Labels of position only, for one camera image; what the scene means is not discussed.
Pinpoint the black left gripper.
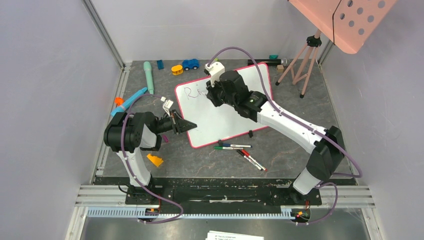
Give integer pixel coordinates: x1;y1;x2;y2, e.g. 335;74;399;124
154;109;197;135

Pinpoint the pink tripod stand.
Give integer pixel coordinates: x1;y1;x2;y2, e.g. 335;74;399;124
275;29;322;99

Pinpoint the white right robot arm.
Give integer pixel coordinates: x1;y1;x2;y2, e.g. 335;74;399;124
206;70;346;204

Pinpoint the blue toy car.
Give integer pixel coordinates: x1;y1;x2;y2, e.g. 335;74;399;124
182;58;200;71

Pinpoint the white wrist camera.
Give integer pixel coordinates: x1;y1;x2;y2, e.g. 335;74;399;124
160;96;174;117
204;61;225;88

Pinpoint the white comb cable duct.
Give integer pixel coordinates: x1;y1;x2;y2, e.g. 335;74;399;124
87;206;295;220

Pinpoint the red whiteboard marker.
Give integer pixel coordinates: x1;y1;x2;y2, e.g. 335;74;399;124
241;149;267;172

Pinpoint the yellow oval toy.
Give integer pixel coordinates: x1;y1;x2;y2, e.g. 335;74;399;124
171;64;184;76

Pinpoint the white printed paper sheet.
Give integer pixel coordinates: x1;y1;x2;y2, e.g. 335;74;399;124
206;230;265;240

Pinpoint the teal green toy microphone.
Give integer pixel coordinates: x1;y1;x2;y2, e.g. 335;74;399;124
143;61;155;95

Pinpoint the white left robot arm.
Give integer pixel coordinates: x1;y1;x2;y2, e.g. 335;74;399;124
103;109;197;205

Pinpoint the black cylinder flashlight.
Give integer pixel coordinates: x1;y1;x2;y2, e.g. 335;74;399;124
247;58;287;66

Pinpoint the pink perforated music stand tray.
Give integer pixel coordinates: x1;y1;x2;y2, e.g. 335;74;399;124
289;0;397;54

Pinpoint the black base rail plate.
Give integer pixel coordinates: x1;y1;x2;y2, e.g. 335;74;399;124
93;177;322;215

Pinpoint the pink framed whiteboard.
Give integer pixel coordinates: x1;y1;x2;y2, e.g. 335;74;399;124
174;76;266;149

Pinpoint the orange small toy piece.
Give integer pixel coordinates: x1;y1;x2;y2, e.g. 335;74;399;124
114;97;125;107

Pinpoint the blue toy marker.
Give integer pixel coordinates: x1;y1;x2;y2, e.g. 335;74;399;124
110;87;148;117

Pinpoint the wooden cube block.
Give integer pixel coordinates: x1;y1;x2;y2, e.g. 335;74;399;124
276;64;285;73

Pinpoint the blue whiteboard marker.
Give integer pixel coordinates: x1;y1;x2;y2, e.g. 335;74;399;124
219;143;253;148

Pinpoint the dark blue block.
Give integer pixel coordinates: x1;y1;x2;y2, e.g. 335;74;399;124
156;60;165;70

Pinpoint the orange wedge block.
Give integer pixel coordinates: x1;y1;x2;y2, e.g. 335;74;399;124
147;154;164;168

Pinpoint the green whiteboard marker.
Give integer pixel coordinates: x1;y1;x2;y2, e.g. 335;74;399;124
213;146;244;150

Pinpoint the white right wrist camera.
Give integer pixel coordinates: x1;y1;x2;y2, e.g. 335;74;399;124
204;61;225;88

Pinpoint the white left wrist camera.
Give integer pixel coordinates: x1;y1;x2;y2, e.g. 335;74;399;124
160;96;174;117

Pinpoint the black whiteboard marker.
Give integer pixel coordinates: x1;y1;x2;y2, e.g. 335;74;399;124
236;149;263;171

